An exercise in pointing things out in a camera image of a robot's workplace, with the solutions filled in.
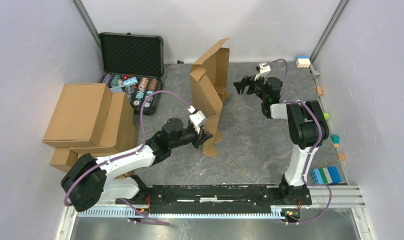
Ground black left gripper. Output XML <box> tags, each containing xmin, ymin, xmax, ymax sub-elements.
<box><xmin>170</xmin><ymin>124</ymin><xmax>213</xmax><ymax>150</ymax></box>

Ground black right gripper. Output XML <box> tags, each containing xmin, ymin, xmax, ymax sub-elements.
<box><xmin>232</xmin><ymin>72</ymin><xmax>267</xmax><ymax>102</ymax></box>

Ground brown cardboard box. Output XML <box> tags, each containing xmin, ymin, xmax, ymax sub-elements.
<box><xmin>190</xmin><ymin>38</ymin><xmax>230</xmax><ymax>157</ymax></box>

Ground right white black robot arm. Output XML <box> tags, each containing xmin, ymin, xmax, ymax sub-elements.
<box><xmin>233</xmin><ymin>76</ymin><xmax>330</xmax><ymax>204</ymax></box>

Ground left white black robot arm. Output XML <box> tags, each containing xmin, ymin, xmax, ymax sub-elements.
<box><xmin>60</xmin><ymin>118</ymin><xmax>213</xmax><ymax>212</ymax></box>

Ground leaning folded cardboard box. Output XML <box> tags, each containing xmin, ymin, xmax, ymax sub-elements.
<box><xmin>97</xmin><ymin>92</ymin><xmax>136</xmax><ymax>153</ymax></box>

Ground large folded cardboard box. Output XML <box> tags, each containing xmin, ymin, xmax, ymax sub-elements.
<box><xmin>42</xmin><ymin>83</ymin><xmax>112</xmax><ymax>148</ymax></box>

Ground blue white toy block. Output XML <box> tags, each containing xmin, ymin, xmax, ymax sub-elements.
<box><xmin>295</xmin><ymin>55</ymin><xmax>311</xmax><ymax>68</ymax></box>

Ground orange wooden block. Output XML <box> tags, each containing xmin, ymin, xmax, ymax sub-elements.
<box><xmin>316</xmin><ymin>86</ymin><xmax>324</xmax><ymax>97</ymax></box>

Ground lime green small block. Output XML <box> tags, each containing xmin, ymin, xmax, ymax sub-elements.
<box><xmin>323</xmin><ymin>112</ymin><xmax>330</xmax><ymax>121</ymax></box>

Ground black poker chip case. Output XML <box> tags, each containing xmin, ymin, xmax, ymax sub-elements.
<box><xmin>99</xmin><ymin>32</ymin><xmax>165</xmax><ymax>116</ymax></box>

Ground teal small block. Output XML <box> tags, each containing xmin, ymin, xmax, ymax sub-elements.
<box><xmin>330</xmin><ymin>134</ymin><xmax>340</xmax><ymax>144</ymax></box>

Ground tan wooden block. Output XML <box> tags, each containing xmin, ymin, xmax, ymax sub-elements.
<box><xmin>337</xmin><ymin>152</ymin><xmax>347</xmax><ymax>162</ymax></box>

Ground blue green striped block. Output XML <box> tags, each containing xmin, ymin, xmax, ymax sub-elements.
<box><xmin>310</xmin><ymin>166</ymin><xmax>342</xmax><ymax>185</ymax></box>

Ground lower stacked cardboard boxes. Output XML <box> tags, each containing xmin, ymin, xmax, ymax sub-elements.
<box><xmin>50</xmin><ymin>126</ymin><xmax>138</xmax><ymax>179</ymax></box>

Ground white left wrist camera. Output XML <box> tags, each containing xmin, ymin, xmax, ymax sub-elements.
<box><xmin>188</xmin><ymin>105</ymin><xmax>208</xmax><ymax>134</ymax></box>

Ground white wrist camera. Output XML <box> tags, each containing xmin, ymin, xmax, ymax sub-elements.
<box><xmin>254</xmin><ymin>62</ymin><xmax>271</xmax><ymax>81</ymax></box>
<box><xmin>188</xmin><ymin>105</ymin><xmax>208</xmax><ymax>134</ymax></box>

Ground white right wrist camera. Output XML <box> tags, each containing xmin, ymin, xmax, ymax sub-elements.
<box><xmin>254</xmin><ymin>62</ymin><xmax>271</xmax><ymax>81</ymax></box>

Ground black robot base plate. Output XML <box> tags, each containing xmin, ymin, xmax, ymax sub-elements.
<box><xmin>126</xmin><ymin>184</ymin><xmax>312</xmax><ymax>214</ymax></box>

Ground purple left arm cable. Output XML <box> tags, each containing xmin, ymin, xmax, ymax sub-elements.
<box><xmin>63</xmin><ymin>90</ymin><xmax>195</xmax><ymax>226</ymax></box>

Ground grey wall bracket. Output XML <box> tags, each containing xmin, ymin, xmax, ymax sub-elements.
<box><xmin>309</xmin><ymin>64</ymin><xmax>321</xmax><ymax>80</ymax></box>

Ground aluminium frame rail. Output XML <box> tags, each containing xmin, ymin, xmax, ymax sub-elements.
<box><xmin>76</xmin><ymin>184</ymin><xmax>365</xmax><ymax>220</ymax></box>

